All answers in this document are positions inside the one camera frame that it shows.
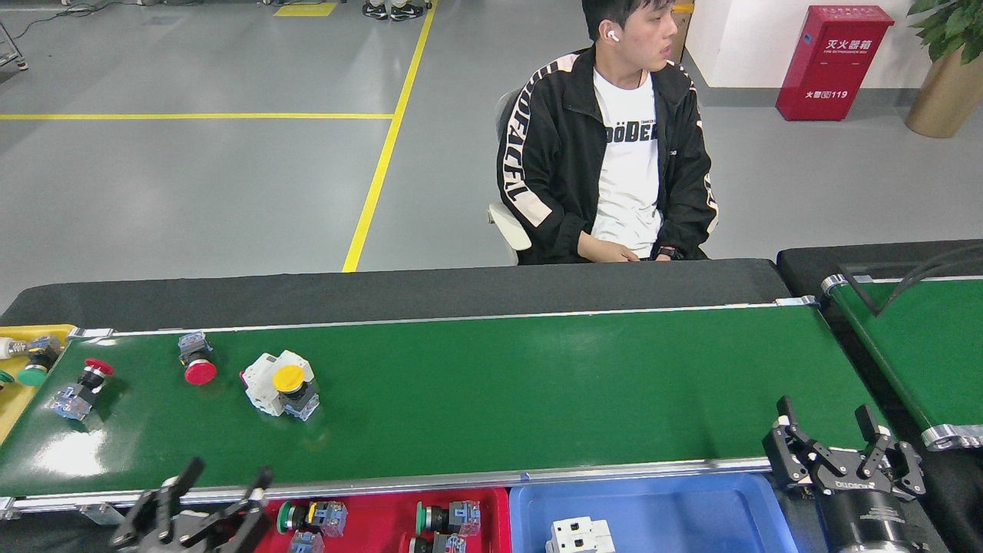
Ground blue plastic tray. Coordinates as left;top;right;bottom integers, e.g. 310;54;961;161
509;472;799;553

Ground grey office chair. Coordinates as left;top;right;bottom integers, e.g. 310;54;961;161
488;87;532;264

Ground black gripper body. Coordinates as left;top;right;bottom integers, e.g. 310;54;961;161
810;461;915;553

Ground metal rack on wheels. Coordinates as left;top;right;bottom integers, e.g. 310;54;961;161
0;23;29;74

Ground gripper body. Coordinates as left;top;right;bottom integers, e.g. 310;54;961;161
154;511;231;553

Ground standing person's shoes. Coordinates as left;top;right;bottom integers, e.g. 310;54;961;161
361;0;432;22

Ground long green conveyor belt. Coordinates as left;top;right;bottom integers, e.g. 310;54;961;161
0;296;903;523

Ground red fire extinguisher box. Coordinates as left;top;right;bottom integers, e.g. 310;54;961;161
776;5;895;122

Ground brown cardboard box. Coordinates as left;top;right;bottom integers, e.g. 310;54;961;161
670;0;696;62

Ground red plastic tray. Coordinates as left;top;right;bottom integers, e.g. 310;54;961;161
253;488;511;553

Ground yellow plastic tray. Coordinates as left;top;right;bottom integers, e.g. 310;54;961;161
0;324;78;446

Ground yellow push button switch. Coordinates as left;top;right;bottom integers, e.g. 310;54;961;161
272;363;321;422

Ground green feeder conveyor belt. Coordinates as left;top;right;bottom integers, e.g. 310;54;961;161
820;273;983;452

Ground person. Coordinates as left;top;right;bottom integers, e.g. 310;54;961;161
496;0;720;264

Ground black cable loop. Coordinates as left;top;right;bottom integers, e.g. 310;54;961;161
837;244;983;316

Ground person's right hand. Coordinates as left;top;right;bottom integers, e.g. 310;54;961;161
578;232;642;263

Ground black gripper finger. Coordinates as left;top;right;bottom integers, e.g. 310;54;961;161
763;396;834;496
110;458;206;550
855;405;926;496
180;466;274;553

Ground white circuit breaker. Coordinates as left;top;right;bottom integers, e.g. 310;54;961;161
545;515;617;553
240;349;316;418

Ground potted plant gold planter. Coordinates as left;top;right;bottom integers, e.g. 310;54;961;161
905;0;983;139

